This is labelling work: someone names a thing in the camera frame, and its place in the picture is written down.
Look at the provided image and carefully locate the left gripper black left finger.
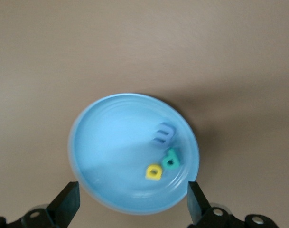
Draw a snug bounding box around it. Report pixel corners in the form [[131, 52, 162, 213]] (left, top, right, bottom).
[[0, 181, 81, 228]]

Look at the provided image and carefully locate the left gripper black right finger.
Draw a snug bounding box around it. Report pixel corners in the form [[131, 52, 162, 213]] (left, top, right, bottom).
[[186, 181, 280, 228]]

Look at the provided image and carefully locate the teal foam letter p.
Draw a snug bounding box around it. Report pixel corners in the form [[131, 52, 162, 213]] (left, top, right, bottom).
[[161, 148, 180, 171]]

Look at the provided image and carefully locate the yellow foam letter a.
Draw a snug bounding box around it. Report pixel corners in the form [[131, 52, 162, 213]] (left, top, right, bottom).
[[145, 163, 163, 181]]

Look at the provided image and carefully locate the blue foam letter m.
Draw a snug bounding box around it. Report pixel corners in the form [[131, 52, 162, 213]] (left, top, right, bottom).
[[152, 122, 177, 146]]

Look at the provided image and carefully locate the blue plate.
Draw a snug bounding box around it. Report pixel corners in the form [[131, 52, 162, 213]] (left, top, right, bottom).
[[67, 93, 200, 216]]

